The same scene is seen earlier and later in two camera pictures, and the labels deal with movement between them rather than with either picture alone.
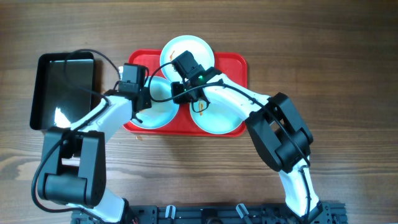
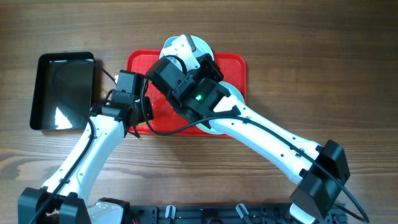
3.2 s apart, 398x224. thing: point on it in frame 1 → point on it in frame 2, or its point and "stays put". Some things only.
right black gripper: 176,86 → 206,63
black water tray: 56,103 stays put
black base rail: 329,213 stays put
